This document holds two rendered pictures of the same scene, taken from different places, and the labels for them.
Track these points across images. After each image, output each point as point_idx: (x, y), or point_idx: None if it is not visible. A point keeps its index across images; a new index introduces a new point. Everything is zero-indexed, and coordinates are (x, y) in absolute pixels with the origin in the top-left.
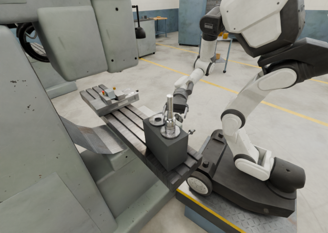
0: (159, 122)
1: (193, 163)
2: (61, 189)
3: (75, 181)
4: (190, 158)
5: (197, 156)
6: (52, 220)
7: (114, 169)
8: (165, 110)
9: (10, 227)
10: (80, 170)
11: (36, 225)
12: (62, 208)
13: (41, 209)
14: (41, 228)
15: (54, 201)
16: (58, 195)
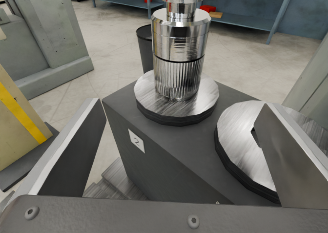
0: (245, 115)
1: (108, 167)
2: (317, 83)
3: (315, 98)
4: (114, 184)
5: (91, 194)
6: (292, 105)
7: None
8: (281, 158)
9: (313, 66)
10: (325, 92)
11: (299, 90)
12: (296, 106)
13: (309, 81)
14: (294, 98)
15: (309, 88)
16: (312, 87)
